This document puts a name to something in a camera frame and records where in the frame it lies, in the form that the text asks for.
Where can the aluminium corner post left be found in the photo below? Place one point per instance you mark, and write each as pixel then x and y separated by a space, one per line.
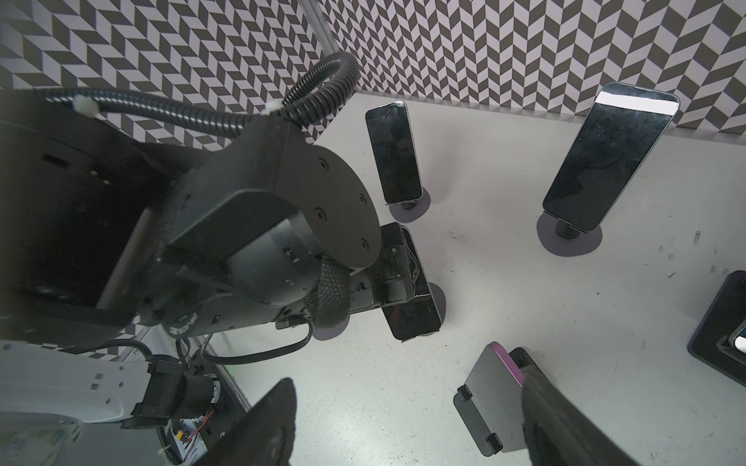
pixel 319 24

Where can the black block stand far right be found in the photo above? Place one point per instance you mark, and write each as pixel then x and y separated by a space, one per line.
pixel 719 340

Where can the round grey stand centre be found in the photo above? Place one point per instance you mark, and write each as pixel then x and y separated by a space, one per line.
pixel 422 316

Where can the round grey stand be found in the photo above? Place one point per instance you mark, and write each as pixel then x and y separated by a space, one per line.
pixel 563 240
pixel 422 316
pixel 407 212

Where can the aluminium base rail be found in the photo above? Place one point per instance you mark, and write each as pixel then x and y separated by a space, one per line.
pixel 191 402

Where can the round grey stand back right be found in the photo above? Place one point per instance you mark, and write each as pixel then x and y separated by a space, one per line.
pixel 563 240

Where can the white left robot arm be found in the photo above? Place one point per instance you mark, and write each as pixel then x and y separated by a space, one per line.
pixel 98 229

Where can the round grey stand back left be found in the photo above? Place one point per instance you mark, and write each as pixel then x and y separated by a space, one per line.
pixel 407 212

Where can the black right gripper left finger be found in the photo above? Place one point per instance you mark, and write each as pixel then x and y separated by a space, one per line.
pixel 264 436

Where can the green-edged phone on round stand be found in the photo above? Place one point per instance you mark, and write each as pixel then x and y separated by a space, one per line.
pixel 621 129

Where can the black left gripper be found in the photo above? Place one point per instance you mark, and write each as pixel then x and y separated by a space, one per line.
pixel 391 279

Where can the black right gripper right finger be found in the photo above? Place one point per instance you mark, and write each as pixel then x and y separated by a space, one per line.
pixel 557 433

